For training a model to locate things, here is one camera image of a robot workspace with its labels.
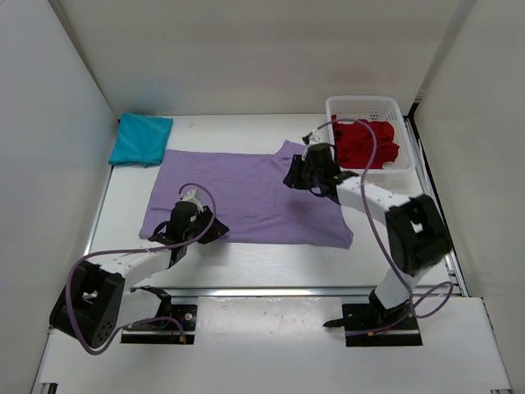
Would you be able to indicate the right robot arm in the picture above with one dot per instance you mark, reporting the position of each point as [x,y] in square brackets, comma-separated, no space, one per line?
[416,234]

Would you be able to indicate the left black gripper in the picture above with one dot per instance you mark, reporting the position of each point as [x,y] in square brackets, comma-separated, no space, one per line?
[216,230]

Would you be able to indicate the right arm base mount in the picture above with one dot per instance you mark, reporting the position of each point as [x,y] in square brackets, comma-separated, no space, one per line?
[366,326]

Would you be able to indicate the purple t shirt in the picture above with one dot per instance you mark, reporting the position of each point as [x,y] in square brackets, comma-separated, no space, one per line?
[250,197]

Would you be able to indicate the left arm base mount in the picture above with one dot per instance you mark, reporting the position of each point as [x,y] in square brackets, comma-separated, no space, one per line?
[172,322]

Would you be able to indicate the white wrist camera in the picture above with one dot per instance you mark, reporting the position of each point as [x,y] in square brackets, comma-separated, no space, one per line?
[191,196]
[312,138]

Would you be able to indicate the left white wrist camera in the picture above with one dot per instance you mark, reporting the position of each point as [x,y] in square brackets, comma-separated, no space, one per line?
[191,196]

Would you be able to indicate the aluminium front rail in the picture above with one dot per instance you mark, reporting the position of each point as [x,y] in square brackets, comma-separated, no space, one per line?
[291,291]

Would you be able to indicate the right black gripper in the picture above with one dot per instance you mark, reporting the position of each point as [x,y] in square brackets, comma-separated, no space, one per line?
[295,180]

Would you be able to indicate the white plastic basket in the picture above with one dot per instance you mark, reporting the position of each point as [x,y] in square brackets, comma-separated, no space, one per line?
[355,109]

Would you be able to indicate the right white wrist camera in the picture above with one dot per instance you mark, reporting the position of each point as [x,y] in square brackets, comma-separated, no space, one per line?
[312,138]

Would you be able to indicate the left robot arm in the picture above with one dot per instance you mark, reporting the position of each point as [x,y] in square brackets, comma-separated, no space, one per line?
[105,291]

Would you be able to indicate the teal t shirt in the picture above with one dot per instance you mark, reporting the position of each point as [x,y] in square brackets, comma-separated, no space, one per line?
[141,141]

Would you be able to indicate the red t shirt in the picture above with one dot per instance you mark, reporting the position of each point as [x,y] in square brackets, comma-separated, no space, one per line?
[354,144]

